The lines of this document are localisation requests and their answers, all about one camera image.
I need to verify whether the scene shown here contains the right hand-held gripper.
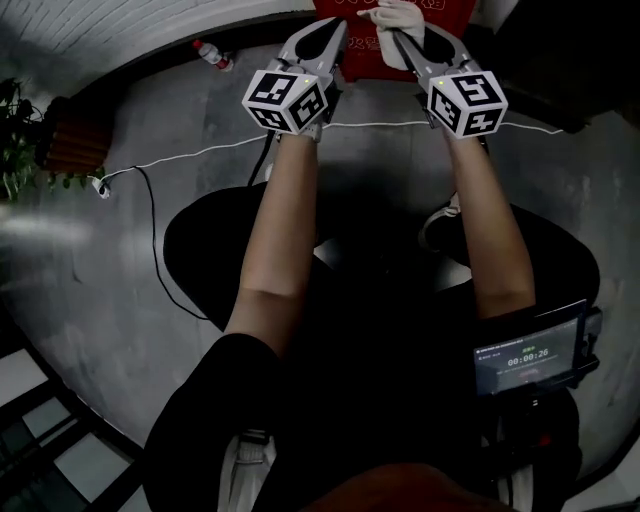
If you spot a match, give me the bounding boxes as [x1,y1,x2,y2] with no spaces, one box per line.
[393,27,510,140]

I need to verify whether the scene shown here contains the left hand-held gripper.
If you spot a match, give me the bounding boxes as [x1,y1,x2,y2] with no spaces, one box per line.
[240,16,351,136]

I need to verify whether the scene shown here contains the red fire equipment box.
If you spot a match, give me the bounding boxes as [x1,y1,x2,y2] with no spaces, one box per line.
[312,0,476,84]

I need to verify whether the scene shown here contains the white terry cloth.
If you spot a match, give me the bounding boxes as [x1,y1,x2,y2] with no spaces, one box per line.
[357,0,426,70]

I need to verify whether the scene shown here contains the person's left forearm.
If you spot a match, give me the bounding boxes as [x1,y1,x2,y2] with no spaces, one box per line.
[237,133,321,301]

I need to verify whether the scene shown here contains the person's right forearm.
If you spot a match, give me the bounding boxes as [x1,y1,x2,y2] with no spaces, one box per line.
[442,132,537,319]

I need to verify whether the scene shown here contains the plastic water bottle red label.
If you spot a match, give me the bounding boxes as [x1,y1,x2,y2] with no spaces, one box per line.
[192,39,235,72]

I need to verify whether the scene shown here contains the person's right sneaker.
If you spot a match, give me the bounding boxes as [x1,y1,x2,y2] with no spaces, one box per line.
[418,192,464,251]

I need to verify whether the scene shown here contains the green leafy plant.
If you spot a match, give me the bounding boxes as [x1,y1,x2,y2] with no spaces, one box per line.
[0,77,106,201]

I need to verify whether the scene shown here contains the black phone with lit screen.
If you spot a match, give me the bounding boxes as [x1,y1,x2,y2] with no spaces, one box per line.
[473,299,587,397]

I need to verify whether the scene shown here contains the person's black clothing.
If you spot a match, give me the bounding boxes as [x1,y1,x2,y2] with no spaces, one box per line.
[142,179,601,512]

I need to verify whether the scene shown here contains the black framed glass partition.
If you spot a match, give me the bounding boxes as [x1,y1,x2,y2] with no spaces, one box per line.
[0,309,151,512]

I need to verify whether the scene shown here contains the thick black cable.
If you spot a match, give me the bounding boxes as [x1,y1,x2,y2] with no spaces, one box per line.
[247,130,276,189]

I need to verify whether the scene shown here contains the thin white cable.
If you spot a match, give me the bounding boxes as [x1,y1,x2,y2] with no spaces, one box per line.
[102,119,564,184]

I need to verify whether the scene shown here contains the thin black cable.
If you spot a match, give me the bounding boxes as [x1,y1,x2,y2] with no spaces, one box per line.
[132,165,209,321]

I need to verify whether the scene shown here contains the white shoulder strap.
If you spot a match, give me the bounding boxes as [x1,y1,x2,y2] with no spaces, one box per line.
[499,464,536,512]
[218,428,277,512]

